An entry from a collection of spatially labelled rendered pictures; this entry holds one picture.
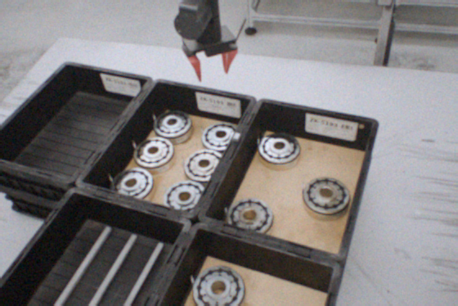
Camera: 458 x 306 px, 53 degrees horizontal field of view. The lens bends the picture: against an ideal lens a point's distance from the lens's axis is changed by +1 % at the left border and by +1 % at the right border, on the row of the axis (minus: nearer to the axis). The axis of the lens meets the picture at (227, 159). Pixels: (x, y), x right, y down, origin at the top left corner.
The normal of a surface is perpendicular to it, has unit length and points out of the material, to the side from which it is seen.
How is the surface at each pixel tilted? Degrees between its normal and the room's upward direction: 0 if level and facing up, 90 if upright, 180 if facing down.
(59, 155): 0
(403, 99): 0
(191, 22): 88
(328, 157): 0
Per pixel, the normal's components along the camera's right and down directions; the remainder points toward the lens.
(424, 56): -0.08, -0.67
